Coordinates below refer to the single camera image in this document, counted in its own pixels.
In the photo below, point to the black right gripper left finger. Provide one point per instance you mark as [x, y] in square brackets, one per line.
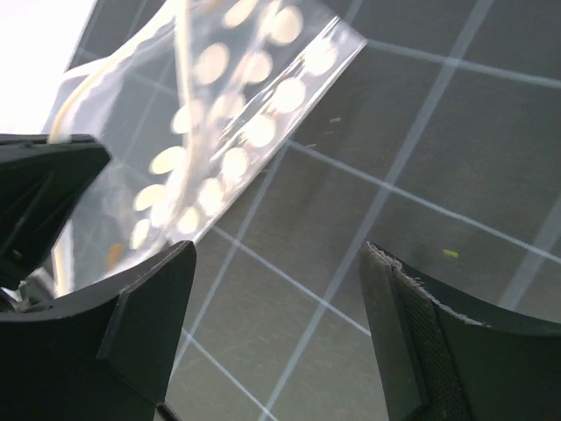
[104, 352]

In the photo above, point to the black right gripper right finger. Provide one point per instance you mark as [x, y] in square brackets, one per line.
[445, 355]

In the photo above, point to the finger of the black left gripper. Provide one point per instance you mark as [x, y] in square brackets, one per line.
[41, 183]

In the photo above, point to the clear dotted zip bag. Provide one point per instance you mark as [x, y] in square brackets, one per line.
[191, 107]

